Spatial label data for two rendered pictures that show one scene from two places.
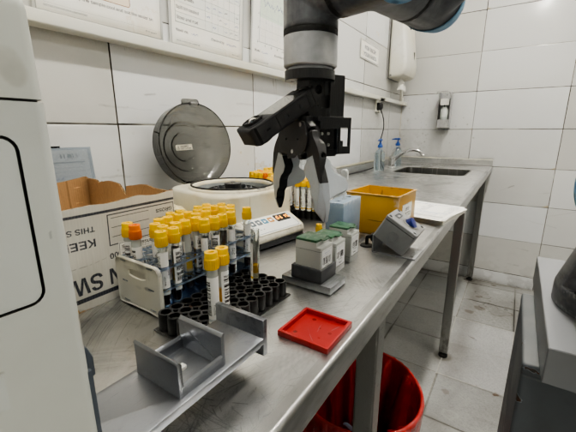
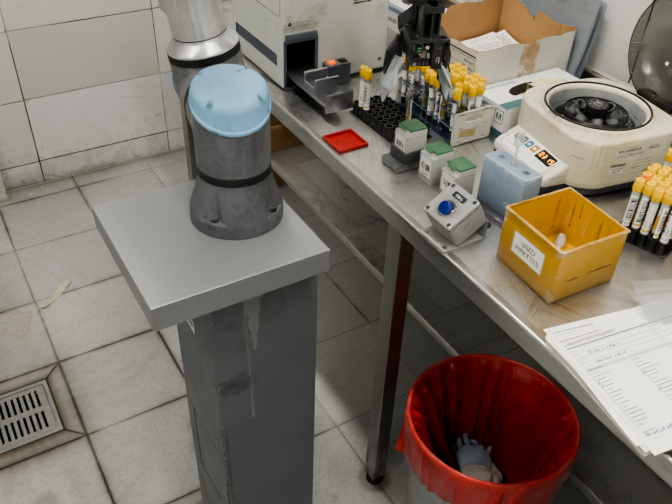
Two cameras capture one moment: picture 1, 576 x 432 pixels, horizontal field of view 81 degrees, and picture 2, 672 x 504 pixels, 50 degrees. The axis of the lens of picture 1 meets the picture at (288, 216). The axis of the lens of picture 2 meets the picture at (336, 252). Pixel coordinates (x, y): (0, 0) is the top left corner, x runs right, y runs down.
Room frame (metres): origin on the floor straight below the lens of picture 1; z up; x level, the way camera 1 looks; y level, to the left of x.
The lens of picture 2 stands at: (0.89, -1.20, 1.61)
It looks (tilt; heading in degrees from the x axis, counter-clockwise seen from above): 38 degrees down; 114
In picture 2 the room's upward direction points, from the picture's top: 2 degrees clockwise
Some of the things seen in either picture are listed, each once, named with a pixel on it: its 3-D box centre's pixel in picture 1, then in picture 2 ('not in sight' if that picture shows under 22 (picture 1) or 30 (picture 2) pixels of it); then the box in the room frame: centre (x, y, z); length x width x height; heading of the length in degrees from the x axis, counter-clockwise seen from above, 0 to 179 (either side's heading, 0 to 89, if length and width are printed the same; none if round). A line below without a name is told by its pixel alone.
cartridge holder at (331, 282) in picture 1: (314, 273); (408, 153); (0.52, -0.04, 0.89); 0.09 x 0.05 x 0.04; 55
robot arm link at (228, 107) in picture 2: not in sight; (230, 119); (0.34, -0.39, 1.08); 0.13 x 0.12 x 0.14; 135
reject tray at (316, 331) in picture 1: (315, 328); (345, 140); (0.38, -0.03, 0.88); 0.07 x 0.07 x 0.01; 56
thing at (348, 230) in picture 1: (343, 241); (457, 179); (0.63, -0.11, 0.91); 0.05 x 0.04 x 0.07; 56
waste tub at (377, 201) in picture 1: (381, 209); (559, 243); (0.84, -0.24, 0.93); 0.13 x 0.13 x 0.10; 53
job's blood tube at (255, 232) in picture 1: (255, 261); (408, 112); (0.48, 0.05, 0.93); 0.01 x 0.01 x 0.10
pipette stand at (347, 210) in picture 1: (343, 220); (508, 189); (0.73, -0.12, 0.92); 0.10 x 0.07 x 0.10; 148
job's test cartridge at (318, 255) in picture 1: (314, 256); (410, 141); (0.52, -0.04, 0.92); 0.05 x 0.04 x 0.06; 55
